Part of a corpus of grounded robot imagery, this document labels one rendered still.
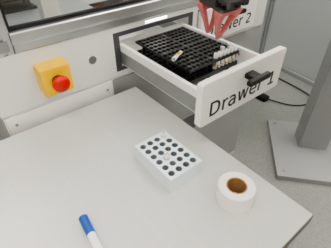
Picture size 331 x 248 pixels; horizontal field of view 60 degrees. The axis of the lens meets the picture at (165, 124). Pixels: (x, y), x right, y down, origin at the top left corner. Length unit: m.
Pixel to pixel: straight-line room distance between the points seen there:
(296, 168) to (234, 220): 1.23
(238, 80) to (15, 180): 0.52
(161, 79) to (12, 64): 0.34
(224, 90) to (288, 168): 1.16
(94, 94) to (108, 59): 0.11
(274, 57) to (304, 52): 1.87
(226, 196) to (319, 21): 2.09
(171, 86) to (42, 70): 0.29
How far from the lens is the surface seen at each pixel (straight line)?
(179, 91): 0.66
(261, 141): 1.91
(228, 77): 0.62
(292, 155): 1.82
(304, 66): 2.63
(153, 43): 0.82
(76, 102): 0.83
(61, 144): 0.72
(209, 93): 0.59
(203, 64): 0.71
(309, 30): 2.56
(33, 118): 0.81
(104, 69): 0.83
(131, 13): 0.83
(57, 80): 0.70
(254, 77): 0.65
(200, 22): 1.00
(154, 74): 0.72
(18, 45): 0.72
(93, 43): 0.79
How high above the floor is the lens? 1.22
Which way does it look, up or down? 39 degrees down
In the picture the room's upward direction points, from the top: straight up
